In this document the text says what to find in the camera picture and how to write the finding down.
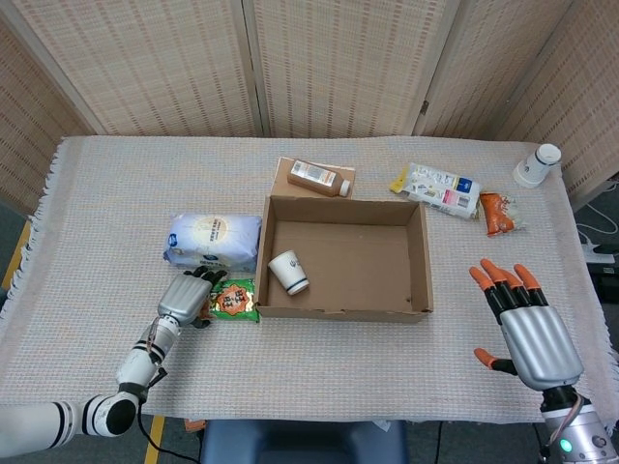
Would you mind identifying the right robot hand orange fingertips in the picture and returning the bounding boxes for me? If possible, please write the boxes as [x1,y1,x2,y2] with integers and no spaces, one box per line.
[469,258,585,392]

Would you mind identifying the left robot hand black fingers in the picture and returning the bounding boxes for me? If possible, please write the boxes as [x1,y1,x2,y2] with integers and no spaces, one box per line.
[158,265,227,330]

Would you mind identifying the green orange snack packet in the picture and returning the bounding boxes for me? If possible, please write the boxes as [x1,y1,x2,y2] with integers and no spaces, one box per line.
[200,278,261,323]

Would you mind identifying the blue white tissue pack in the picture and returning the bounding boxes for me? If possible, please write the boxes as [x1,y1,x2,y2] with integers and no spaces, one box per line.
[162,213,263,275]

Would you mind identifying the white paper cup blue logo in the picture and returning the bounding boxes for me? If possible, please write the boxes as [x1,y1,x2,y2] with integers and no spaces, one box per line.
[268,249,310,296]

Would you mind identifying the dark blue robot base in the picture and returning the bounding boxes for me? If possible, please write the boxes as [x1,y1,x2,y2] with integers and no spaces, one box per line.
[200,419,407,464]

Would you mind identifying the open brown cardboard box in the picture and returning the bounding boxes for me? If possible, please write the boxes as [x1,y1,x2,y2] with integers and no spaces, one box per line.
[253,194,434,324]

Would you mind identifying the white power strip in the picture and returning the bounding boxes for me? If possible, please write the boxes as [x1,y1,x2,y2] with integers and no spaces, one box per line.
[582,241,618,265]

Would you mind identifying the white woven tablecloth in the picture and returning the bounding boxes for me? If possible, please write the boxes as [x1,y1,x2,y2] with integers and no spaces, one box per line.
[0,134,619,421]

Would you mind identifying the white bottle at edge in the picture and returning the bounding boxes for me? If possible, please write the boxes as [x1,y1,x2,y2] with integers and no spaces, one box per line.
[512,143,563,189]

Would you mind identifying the brown drink bottle white cap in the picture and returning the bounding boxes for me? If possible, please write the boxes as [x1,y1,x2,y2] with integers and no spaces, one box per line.
[286,159,353,198]

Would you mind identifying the white plastic food package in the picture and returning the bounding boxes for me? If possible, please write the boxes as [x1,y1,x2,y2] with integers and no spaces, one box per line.
[390,161,482,221]

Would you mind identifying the woven folding screen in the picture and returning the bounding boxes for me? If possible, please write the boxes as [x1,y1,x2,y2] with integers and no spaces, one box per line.
[0,0,619,214]

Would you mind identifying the white floor cable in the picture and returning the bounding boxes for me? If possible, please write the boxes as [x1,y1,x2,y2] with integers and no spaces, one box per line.
[577,181,619,246]

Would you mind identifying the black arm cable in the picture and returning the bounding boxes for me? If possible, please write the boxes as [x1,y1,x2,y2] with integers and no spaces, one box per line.
[136,366,202,464]

